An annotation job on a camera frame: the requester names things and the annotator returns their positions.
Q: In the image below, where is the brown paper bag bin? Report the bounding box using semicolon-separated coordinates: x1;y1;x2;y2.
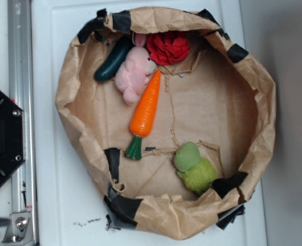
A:
55;7;276;240

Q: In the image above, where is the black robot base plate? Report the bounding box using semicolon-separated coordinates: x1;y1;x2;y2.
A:
0;90;25;188

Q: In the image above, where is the metal corner bracket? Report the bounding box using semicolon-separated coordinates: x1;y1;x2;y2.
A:
1;212;35;246

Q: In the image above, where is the pink plush bunny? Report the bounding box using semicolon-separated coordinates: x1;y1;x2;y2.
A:
115;33;157;105

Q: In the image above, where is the green plush animal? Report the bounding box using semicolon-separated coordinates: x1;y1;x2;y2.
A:
173;142;217;196

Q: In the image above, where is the aluminium extrusion rail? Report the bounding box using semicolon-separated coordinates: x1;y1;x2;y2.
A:
8;1;39;245

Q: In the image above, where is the orange plastic toy carrot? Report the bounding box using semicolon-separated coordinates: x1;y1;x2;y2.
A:
125;70;162;160

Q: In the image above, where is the dark green toy cucumber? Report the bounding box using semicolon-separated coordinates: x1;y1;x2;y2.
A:
94;36;133;83

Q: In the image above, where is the red fabric flower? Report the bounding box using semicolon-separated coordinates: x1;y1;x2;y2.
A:
147;31;190;66

